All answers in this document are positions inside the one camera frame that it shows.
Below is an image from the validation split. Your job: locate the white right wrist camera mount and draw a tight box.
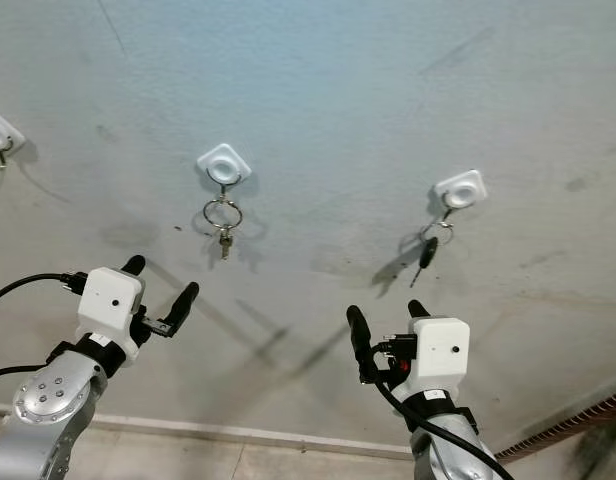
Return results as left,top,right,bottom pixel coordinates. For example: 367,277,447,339
396,317,471,401

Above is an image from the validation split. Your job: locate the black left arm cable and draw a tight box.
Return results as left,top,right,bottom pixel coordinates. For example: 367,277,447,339
0,362,54,382
0,271,94,308

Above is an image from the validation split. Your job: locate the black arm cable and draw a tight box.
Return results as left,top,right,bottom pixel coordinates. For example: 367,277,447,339
368,340,517,480
0,362,54,382
0,271,94,308

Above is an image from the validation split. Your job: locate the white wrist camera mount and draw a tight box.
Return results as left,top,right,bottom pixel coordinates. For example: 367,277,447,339
76,266,146,361
396,317,471,401

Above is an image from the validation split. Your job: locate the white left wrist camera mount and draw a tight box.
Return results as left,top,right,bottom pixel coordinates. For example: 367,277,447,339
76,266,146,361

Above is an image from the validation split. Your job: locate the white square wall hook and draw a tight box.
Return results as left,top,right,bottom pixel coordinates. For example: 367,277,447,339
197,143,253,191
434,169,488,223
0,106,27,169

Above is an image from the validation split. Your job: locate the black-headed key on ring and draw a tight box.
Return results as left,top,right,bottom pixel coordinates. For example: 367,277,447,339
408,220,455,289

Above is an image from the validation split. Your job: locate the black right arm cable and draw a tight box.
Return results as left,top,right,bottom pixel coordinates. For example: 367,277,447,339
368,340,517,480

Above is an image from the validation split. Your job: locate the red tiled door post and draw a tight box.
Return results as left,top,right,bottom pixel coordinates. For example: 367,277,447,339
493,388,616,463

